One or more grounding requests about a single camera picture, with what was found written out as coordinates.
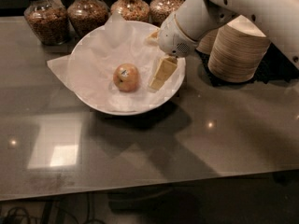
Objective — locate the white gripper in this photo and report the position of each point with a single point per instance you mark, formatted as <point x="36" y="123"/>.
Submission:
<point x="172" y="38"/>

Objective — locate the red yellow apple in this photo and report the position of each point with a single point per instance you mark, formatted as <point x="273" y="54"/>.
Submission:
<point x="126" y="77"/>

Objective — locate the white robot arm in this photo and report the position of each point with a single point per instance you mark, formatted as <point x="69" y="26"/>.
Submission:
<point x="277" y="19"/>

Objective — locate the white bowl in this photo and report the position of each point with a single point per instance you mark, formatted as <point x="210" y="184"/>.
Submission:
<point x="93" y="94"/>

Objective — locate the glass jar light cereal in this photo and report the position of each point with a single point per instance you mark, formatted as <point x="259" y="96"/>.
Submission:
<point x="161" y="9"/>

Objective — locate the rear stack paper bowls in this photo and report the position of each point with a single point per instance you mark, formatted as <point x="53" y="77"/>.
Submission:
<point x="206" y="44"/>

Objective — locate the stack paper bowls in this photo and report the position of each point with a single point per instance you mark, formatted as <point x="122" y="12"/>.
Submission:
<point x="206" y="44"/>
<point x="237" y="51"/>

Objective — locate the glass jar mixed cereal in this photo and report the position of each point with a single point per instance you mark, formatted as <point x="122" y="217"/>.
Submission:
<point x="132" y="10"/>

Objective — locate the white paper liner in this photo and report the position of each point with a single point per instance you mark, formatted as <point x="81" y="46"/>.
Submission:
<point x="99" y="56"/>

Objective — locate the front stack paper bowls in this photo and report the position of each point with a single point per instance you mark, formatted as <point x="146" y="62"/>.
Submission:
<point x="237" y="51"/>

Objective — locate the glass jar brown cereal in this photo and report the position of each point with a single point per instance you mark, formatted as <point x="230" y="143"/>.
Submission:
<point x="87" y="15"/>

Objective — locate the glass jar dark cereal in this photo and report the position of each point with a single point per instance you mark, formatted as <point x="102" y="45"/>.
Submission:
<point x="48" y="20"/>

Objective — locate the black tray under bowls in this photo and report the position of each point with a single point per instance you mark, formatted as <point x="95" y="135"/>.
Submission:
<point x="274" y="66"/>

